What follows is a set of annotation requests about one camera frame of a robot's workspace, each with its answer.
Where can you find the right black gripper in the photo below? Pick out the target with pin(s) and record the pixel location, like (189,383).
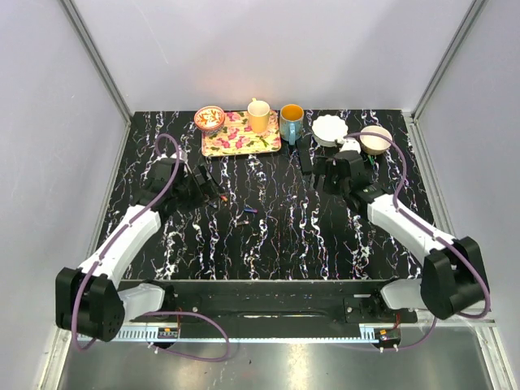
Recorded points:
(329,167)

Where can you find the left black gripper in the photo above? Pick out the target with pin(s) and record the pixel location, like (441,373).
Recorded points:
(205,192)

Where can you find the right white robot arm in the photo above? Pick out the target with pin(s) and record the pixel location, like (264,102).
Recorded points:
(453,275)

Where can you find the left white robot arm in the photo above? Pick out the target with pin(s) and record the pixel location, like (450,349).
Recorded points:
(88,301)

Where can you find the cream bowl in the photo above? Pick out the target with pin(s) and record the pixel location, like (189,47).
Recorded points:
(374,139)

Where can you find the white scalloped plate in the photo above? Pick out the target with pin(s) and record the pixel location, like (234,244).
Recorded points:
(329,130)

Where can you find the floral rectangular tray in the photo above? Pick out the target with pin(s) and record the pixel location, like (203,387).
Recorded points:
(237,138)

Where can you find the small red patterned bowl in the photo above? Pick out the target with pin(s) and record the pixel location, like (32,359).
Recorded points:
(209,118)

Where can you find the blue mug orange inside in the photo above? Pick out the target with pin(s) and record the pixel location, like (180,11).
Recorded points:
(291,123)

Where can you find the yellow mug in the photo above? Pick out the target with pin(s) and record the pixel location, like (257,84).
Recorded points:
(258,115)

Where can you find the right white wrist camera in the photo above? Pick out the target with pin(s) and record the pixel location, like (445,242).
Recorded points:
(349,144)

